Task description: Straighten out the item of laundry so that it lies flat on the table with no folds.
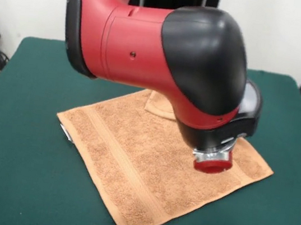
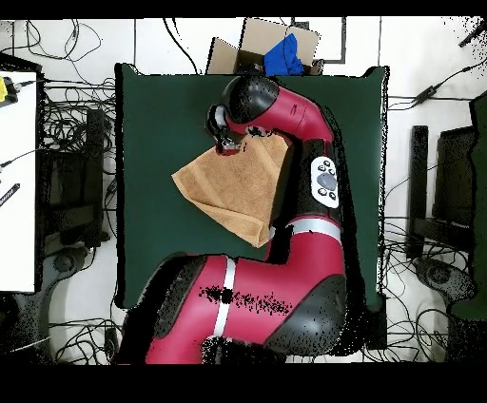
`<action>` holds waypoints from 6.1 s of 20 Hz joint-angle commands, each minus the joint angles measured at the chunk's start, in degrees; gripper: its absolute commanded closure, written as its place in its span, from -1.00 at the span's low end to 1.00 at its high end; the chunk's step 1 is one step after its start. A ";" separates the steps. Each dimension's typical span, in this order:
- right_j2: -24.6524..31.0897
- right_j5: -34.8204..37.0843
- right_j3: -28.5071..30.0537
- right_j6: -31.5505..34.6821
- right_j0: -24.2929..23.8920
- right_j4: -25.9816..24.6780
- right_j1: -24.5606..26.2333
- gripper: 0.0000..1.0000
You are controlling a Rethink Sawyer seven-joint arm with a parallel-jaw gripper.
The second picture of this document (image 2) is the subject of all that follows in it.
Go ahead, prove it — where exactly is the blue garment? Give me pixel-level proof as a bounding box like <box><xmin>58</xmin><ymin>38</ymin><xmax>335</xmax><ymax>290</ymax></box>
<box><xmin>263</xmin><ymin>32</ymin><xmax>305</xmax><ymax>77</ymax></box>

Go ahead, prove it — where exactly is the dark grey chair base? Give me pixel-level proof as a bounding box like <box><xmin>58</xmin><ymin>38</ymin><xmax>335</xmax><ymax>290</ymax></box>
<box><xmin>414</xmin><ymin>258</ymin><xmax>477</xmax><ymax>305</ymax></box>

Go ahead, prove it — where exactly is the tan terry towel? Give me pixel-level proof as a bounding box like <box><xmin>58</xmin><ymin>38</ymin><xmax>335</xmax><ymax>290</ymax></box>
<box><xmin>170</xmin><ymin>134</ymin><xmax>290</xmax><ymax>249</ymax></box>

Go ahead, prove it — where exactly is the dark green table cloth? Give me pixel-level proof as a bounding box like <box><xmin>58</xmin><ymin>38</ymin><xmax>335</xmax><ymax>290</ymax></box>
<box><xmin>114</xmin><ymin>62</ymin><xmax>390</xmax><ymax>310</ymax></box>

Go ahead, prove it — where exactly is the black power adapter with cable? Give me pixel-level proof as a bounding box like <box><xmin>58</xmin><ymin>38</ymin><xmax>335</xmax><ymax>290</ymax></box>
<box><xmin>387</xmin><ymin>56</ymin><xmax>487</xmax><ymax>113</ymax></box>

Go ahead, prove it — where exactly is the black equipment rack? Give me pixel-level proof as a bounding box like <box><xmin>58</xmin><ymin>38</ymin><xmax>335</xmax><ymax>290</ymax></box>
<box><xmin>39</xmin><ymin>107</ymin><xmax>109</xmax><ymax>248</ymax></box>

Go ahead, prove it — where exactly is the white desk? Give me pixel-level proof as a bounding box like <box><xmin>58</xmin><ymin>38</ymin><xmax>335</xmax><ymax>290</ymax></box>
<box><xmin>0</xmin><ymin>69</ymin><xmax>39</xmax><ymax>294</ymax></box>

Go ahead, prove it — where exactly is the open cardboard box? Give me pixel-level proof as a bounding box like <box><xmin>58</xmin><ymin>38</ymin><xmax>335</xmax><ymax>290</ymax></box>
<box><xmin>205</xmin><ymin>17</ymin><xmax>325</xmax><ymax>76</ymax></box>

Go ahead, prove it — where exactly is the small black box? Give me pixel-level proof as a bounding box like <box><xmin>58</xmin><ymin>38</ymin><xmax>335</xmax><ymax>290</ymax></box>
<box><xmin>366</xmin><ymin>299</ymin><xmax>388</xmax><ymax>351</ymax></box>

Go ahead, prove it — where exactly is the thick black cable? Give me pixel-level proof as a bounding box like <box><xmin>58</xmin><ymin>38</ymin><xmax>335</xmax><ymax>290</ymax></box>
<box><xmin>162</xmin><ymin>17</ymin><xmax>200</xmax><ymax>75</ymax></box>

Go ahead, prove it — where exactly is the dark green draped cloth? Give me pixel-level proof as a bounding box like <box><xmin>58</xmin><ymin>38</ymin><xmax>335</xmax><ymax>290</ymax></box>
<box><xmin>450</xmin><ymin>90</ymin><xmax>487</xmax><ymax>320</ymax></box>

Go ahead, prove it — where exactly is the black round floor foot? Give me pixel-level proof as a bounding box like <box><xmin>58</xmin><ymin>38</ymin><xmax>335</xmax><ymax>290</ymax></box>
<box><xmin>51</xmin><ymin>251</ymin><xmax>79</xmax><ymax>274</ymax></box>

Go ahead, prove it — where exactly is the black upright stand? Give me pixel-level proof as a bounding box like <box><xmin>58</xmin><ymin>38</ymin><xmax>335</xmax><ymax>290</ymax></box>
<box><xmin>405</xmin><ymin>125</ymin><xmax>429</xmax><ymax>259</ymax></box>

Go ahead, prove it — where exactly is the small black gadget with cable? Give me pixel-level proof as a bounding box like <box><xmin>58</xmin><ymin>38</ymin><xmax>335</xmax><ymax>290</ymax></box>
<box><xmin>2</xmin><ymin>77</ymin><xmax>20</xmax><ymax>105</ymax></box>

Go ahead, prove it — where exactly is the black bar with white print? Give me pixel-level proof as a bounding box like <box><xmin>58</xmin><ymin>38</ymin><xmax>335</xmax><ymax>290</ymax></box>
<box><xmin>0</xmin><ymin>182</ymin><xmax>21</xmax><ymax>208</ymax></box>

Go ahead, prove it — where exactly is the black power strip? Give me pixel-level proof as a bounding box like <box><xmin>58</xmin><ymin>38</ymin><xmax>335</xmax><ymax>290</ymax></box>
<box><xmin>104</xmin><ymin>327</ymin><xmax>121</xmax><ymax>362</ymax></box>

